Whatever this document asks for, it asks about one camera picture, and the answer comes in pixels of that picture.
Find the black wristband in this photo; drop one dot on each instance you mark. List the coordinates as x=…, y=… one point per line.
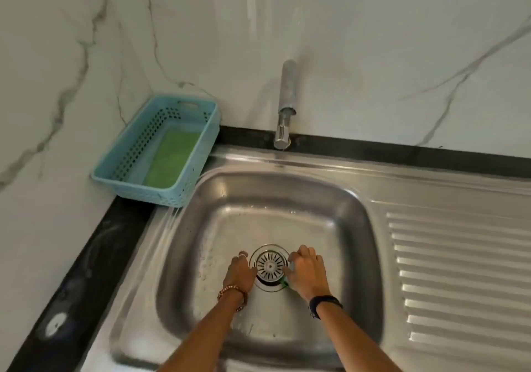
x=325, y=301

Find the round metal drain strainer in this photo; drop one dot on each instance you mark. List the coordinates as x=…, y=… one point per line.
x=269, y=264

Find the person's left forearm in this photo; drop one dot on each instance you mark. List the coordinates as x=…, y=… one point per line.
x=207, y=334

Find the green cleaning cloth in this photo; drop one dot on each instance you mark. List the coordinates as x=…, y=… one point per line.
x=174, y=158

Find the chrome faucet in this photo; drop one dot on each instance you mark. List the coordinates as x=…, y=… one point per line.
x=287, y=89

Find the person's right hand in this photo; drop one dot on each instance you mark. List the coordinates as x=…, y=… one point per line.
x=307, y=271

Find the stainless steel sink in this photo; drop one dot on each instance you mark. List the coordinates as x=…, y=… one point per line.
x=435, y=259

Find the teal plastic basket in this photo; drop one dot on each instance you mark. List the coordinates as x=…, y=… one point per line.
x=124, y=156

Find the person's left hand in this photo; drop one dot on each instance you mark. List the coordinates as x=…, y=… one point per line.
x=240, y=275

